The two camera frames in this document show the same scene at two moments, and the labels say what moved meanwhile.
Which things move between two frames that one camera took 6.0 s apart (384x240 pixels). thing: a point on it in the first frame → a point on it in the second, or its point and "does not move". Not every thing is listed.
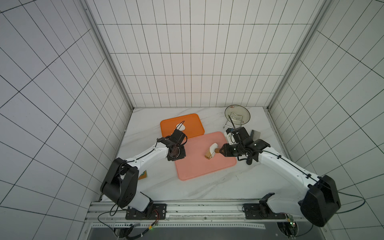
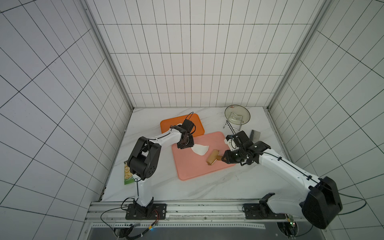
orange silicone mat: (193, 127) does not move
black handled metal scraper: (255, 135) does not move
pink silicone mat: (195, 165) does not move
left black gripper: (182, 155) → (191, 143)
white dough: (212, 147) → (200, 149)
